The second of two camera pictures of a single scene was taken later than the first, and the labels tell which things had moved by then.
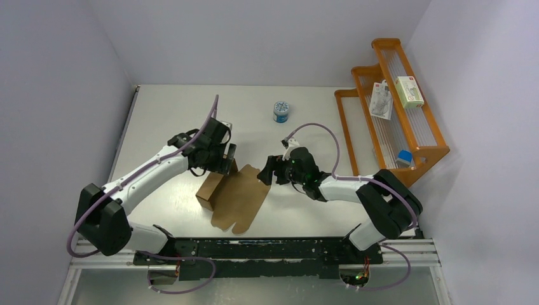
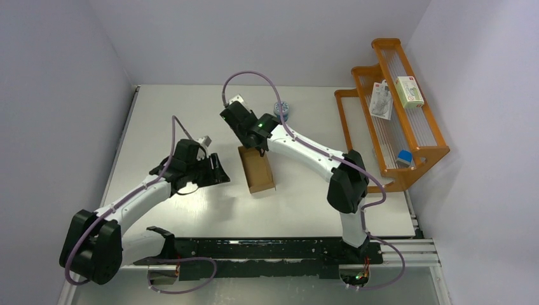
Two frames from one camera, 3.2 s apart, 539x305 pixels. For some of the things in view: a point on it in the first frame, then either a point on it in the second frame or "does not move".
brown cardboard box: (234, 197) -> (257, 169)
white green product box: (409, 92) does not move
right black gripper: (266, 175) -> (238, 135)
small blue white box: (404, 159) does not move
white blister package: (381, 101) does not move
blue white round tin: (281, 109) does not move
